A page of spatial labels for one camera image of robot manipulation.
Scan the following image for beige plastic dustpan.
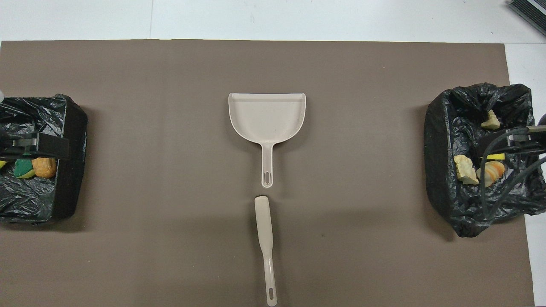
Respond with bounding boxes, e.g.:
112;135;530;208
228;93;307;188

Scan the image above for brown bread roll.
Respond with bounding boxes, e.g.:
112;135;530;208
32;157;58;179

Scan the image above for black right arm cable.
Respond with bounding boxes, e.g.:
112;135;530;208
480;128;546;221

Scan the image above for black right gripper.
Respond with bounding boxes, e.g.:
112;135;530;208
481;125;546;156

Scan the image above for yellow sponge chunk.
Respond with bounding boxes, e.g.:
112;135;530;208
13;159;36;179

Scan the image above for brown table mat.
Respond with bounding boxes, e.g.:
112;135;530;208
0;40;536;307

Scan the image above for orange striped croissant piece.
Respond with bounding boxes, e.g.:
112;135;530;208
476;160;506;188

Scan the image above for pale striped croissant piece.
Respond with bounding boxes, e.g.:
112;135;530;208
454;154;479;185

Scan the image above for dark ridged panel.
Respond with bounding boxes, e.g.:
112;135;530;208
508;0;546;37

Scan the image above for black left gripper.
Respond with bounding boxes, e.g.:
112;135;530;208
0;132;70;161

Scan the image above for beige hand brush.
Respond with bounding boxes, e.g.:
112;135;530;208
254;195;278;307

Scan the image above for small beige bread scrap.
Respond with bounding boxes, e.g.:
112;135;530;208
481;110;501;130

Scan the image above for black bag lined bin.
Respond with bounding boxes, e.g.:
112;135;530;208
424;83;546;238
0;94;89;224

